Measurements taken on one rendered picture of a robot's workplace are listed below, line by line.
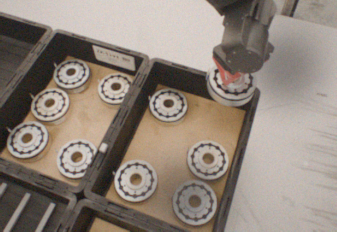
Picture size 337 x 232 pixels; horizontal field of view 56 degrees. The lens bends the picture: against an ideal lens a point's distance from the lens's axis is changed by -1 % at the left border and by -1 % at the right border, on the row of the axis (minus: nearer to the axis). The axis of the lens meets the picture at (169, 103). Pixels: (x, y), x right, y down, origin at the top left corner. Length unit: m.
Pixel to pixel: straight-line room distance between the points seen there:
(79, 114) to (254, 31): 0.57
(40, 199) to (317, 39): 1.08
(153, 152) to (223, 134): 0.19
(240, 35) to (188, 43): 0.74
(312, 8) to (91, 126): 2.04
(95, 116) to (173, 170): 0.26
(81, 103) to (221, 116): 0.39
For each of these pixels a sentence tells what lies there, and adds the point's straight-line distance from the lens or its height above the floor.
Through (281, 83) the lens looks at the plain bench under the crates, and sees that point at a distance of 1.16.
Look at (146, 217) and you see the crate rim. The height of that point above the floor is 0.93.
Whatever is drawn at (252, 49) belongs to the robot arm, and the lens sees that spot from 0.47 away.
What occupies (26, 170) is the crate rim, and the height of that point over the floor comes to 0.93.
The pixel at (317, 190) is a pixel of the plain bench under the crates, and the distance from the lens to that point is 1.02.
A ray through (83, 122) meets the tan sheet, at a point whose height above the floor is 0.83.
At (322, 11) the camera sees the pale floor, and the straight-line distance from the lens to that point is 2.60.
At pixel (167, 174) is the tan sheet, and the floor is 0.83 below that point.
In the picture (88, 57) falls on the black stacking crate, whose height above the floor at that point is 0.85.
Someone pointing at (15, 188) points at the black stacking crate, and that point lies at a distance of 0.88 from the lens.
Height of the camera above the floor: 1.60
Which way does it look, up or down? 59 degrees down
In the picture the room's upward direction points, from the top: 1 degrees clockwise
